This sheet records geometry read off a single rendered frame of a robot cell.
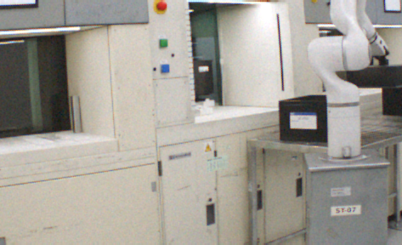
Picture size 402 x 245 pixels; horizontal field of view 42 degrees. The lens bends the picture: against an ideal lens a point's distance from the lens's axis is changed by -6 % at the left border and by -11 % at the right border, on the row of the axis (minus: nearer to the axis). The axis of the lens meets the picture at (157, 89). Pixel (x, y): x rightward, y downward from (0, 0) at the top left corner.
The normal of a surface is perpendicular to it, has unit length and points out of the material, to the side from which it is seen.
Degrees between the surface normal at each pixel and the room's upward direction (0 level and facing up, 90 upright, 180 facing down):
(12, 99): 90
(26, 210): 90
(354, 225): 90
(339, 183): 90
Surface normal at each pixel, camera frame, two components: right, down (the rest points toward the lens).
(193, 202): 0.55, 0.01
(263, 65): -0.83, 0.08
